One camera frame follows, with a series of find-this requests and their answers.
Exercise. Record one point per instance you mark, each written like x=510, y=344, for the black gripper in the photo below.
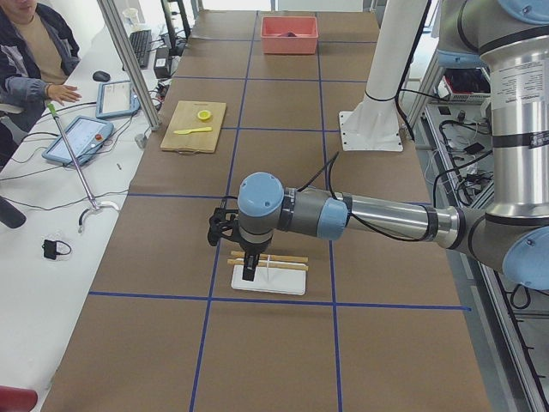
x=254, y=248

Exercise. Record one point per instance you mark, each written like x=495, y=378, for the pink cloth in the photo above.
x=288, y=35

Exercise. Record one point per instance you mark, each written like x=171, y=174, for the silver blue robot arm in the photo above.
x=511, y=234

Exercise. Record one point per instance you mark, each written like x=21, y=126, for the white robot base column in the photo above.
x=374, y=123

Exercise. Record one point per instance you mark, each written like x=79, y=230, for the person's hand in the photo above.
x=61, y=93

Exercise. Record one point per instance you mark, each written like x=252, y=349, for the yellow plastic knife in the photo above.
x=193, y=130

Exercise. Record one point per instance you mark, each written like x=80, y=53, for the yellow lemon slice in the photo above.
x=204, y=115

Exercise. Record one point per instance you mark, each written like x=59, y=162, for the wooden cutting board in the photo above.
x=184, y=117

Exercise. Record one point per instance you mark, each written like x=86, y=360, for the metal reacher grabber stick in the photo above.
x=95, y=205

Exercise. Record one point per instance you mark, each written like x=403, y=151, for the black small clip device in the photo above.
x=52, y=249

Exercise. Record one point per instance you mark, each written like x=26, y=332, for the near blue teach pendant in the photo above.
x=85, y=135

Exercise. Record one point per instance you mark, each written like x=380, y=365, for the blue teach pendant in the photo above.
x=116, y=99
x=85, y=135

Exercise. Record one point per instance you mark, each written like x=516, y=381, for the far blue teach pendant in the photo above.
x=116, y=99

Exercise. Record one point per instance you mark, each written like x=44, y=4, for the black power adapter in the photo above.
x=162, y=63

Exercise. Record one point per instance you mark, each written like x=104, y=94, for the pink plastic bin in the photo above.
x=304, y=26

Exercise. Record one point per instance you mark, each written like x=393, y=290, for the black computer mouse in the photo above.
x=101, y=76

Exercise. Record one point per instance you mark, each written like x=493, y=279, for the black keyboard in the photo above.
x=140, y=42

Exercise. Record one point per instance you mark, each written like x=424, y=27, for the red cylinder object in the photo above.
x=14, y=399

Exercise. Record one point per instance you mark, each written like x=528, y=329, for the seated person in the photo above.
x=37, y=48

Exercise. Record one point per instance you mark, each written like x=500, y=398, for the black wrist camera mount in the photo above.
x=223, y=224

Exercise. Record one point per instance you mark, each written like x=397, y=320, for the aluminium frame post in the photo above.
x=124, y=49

